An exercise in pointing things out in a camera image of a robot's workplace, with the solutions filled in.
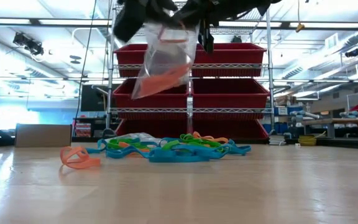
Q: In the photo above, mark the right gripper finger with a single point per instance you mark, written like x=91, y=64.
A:
x=209, y=40
x=201, y=31

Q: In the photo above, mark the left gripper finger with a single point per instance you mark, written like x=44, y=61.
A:
x=130, y=18
x=165, y=11

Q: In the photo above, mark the orange rubber band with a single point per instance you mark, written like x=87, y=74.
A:
x=213, y=138
x=154, y=87
x=172, y=40
x=124, y=144
x=179, y=71
x=82, y=163
x=166, y=81

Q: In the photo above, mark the clear plastic zip bag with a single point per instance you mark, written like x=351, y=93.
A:
x=166, y=56
x=141, y=136

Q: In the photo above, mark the green rubber band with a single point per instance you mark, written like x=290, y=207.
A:
x=117, y=143
x=197, y=141

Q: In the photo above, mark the blue rubber band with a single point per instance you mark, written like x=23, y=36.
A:
x=239, y=150
x=179, y=157
x=120, y=153

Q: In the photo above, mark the black monitor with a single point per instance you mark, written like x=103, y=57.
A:
x=95, y=99

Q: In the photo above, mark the black ceiling fixture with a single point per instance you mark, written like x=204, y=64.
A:
x=28, y=43

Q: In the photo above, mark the blue storage crate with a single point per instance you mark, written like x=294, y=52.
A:
x=294, y=109

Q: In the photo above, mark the ceiling light strip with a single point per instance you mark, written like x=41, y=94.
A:
x=8, y=21
x=331, y=25

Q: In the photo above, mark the small parts drawer cabinet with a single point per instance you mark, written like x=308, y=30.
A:
x=82, y=130

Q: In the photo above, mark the small black ceiling device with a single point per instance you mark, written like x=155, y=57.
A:
x=352, y=53

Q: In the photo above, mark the small cardboard box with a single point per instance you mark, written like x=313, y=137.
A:
x=42, y=135

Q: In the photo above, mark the wooden workbench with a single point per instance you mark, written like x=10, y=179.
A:
x=337, y=122

